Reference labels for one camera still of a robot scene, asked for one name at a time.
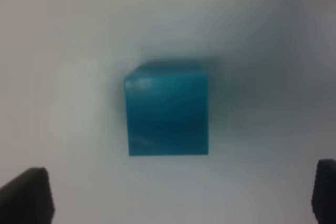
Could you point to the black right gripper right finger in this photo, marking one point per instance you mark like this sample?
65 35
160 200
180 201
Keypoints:
323 196

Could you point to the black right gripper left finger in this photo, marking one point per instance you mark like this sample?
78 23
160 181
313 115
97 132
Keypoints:
28 198

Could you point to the blue block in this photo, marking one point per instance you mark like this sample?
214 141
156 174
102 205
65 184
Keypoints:
166 106

